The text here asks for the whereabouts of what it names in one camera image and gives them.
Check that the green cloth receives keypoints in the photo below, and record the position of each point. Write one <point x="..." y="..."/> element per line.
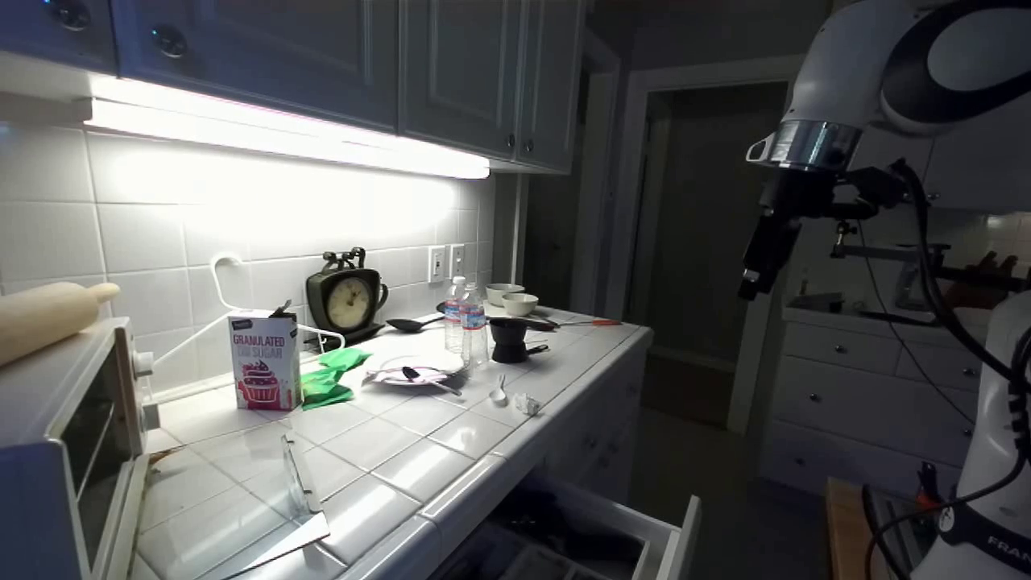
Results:
<point x="323" y="384"/>

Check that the upper blue cabinets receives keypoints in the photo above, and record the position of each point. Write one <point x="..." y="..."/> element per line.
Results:
<point x="492" y="79"/>

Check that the white bowl near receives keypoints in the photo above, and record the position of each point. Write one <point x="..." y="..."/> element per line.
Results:
<point x="518" y="302"/>

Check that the white light switch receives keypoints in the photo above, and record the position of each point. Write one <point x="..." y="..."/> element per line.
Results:
<point x="455" y="257"/>

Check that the white wall outlet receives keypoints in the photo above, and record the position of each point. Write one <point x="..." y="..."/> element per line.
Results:
<point x="437" y="262"/>

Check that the white dresser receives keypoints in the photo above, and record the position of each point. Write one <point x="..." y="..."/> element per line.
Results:
<point x="869" y="399"/>

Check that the pink white carton box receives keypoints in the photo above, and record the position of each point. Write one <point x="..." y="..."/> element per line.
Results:
<point x="264" y="360"/>

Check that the open white drawer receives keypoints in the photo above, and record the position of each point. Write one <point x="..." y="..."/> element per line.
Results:
<point x="553" y="530"/>

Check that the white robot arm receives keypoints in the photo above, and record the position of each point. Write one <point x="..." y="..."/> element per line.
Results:
<point x="942" y="70"/>

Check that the metal spatula on counter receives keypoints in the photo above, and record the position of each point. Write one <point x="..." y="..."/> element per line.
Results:
<point x="303" y="511"/>

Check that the white bowl far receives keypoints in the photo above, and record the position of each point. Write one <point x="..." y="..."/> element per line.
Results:
<point x="500" y="290"/>

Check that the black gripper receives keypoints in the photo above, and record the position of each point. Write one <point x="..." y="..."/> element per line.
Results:
<point x="809" y="195"/>

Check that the under-cabinet light bar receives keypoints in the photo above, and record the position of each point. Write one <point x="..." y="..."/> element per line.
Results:
<point x="154" y="110"/>

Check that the black cup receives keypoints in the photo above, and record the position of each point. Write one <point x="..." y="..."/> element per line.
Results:
<point x="511" y="342"/>

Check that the black ladle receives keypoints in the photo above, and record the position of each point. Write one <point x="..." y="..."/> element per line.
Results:
<point x="409" y="327"/>

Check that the white plate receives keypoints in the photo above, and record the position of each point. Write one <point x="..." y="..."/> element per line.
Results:
<point x="439" y="369"/>

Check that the toaster oven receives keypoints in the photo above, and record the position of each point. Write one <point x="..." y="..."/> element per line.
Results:
<point x="73" y="462"/>

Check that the white bowl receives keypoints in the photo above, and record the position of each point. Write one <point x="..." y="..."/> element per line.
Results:
<point x="500" y="290"/>
<point x="518" y="302"/>

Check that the clear water bottle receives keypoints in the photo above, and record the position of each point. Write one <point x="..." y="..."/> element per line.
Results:
<point x="466" y="322"/>

